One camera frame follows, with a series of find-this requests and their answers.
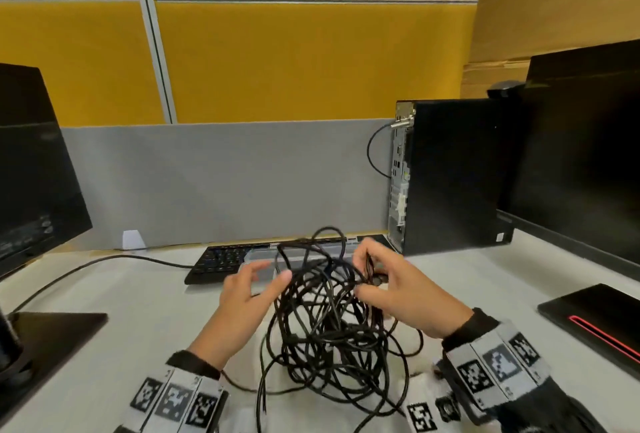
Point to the person's left hand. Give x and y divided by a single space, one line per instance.
240 307

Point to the person's right hand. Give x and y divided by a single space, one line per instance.
415 297

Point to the clear plastic compartment box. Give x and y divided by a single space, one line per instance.
300 260

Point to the person's left forearm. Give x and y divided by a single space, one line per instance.
192 361

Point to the person's right forearm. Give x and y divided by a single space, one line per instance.
550 407

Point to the brown cardboard box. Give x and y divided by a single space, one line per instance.
550 2

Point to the black keyboard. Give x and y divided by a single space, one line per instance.
215 260

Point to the right wrist marker band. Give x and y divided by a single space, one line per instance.
500 362

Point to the wrist marker band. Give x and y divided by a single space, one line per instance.
170 402
500 362

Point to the left wrist marker band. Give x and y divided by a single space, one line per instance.
170 402

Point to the black desktop computer tower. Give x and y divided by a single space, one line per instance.
450 177

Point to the grey desk partition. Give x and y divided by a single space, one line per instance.
225 182

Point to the wide black monitor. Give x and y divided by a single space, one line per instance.
575 157

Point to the grey webcam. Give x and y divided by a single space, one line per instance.
505 89

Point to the black monitor with square stand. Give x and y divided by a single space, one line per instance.
30 172

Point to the yellow partition panel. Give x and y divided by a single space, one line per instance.
300 57

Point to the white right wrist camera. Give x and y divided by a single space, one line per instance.
422 415

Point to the small white plastic bracket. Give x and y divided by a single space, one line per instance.
133 241

